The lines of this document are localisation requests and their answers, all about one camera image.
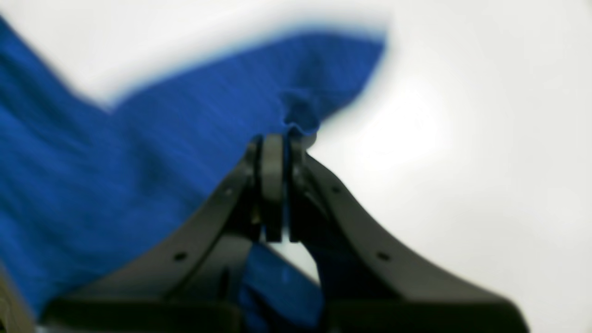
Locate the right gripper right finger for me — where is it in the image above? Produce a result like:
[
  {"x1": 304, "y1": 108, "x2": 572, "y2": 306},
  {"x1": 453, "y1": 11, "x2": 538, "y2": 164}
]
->
[{"x1": 288, "y1": 139, "x2": 529, "y2": 333}]

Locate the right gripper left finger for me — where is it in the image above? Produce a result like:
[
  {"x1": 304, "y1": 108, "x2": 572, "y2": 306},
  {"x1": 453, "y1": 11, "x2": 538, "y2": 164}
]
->
[{"x1": 42, "y1": 135, "x2": 284, "y2": 333}]

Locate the blue long-sleeve T-shirt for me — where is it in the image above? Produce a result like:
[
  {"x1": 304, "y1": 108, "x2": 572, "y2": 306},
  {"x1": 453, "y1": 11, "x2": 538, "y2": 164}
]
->
[{"x1": 0, "y1": 19, "x2": 387, "y2": 318}]

